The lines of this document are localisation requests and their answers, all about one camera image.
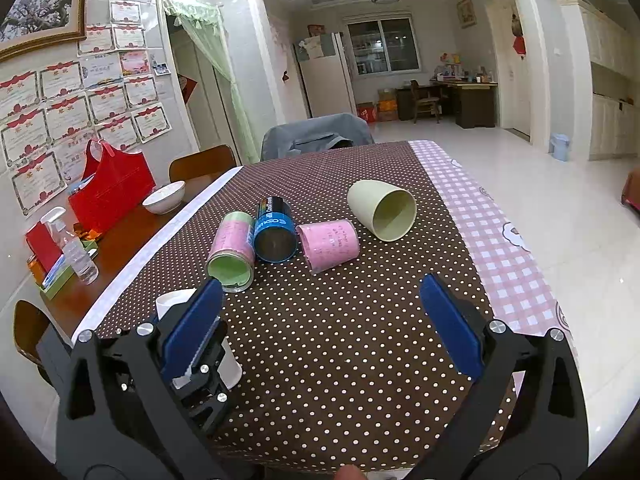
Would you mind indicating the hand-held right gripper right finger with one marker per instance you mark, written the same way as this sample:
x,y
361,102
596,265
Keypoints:
x,y
450,330

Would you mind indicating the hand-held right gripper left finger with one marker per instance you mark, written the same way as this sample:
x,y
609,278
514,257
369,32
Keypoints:
x,y
192,325

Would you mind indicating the white cup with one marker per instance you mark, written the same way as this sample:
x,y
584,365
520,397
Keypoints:
x,y
172,301

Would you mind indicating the pink and green cup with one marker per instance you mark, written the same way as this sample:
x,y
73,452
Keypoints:
x,y
232,240

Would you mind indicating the blue printed cup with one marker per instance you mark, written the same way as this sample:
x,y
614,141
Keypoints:
x,y
272,220

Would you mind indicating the pink printed cup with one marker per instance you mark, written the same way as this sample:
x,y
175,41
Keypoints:
x,y
330,245

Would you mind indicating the cream plastic cup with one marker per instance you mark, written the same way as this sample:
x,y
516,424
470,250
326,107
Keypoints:
x,y
365,200

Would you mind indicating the pink checkered tablecloth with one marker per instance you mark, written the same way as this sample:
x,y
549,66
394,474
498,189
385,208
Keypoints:
x,y
480,240

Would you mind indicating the brown polka dot tablecloth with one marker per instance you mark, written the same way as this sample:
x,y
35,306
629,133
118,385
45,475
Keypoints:
x,y
325,310

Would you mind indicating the white bowl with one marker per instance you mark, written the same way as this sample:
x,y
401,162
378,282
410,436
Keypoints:
x,y
162,199

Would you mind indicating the clear spray bottle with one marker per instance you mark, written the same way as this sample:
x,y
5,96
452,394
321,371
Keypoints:
x,y
80,257

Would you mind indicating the green tissue box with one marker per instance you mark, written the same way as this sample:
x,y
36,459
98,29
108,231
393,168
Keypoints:
x,y
60,277

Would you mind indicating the red felt bag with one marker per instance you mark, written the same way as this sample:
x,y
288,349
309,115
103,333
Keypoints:
x,y
115,190

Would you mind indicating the light blue trash bin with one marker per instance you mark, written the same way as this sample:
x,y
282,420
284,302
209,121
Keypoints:
x,y
559,149

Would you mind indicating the grey covered chair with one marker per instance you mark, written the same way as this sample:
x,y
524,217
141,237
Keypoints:
x,y
310,135

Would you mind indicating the dark wooden desk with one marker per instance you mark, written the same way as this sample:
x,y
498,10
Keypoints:
x,y
472,102

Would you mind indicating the dark wooden chair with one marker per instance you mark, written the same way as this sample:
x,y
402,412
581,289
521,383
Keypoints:
x,y
425,102

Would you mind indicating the red furniture edge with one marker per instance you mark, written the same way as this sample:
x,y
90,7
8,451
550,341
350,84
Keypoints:
x,y
632,190

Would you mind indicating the orange cardboard box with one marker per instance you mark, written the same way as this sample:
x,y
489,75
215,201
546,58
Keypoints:
x,y
387,107

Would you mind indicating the red cardboard box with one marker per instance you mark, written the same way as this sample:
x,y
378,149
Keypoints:
x,y
366,114

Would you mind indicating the white door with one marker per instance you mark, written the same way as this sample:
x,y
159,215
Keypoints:
x,y
502,70

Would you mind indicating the white refrigerator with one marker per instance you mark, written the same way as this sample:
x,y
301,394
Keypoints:
x,y
325,85

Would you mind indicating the green curtain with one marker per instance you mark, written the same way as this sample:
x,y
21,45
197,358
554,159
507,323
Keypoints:
x,y
210,35

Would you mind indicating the window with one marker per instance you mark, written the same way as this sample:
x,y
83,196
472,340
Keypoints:
x,y
382,45

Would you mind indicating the red hanging decoration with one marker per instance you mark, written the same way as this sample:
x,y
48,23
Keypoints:
x,y
519,42

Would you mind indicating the framed tree picture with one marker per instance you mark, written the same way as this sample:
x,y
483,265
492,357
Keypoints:
x,y
40,7

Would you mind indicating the wall of award certificates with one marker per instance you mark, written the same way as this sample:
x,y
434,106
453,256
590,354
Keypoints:
x,y
65,110

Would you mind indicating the white wall cabinets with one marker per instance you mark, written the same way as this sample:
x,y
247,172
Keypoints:
x,y
610,110

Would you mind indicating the small framed wall picture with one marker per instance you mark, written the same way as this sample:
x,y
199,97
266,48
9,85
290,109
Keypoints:
x,y
466,12

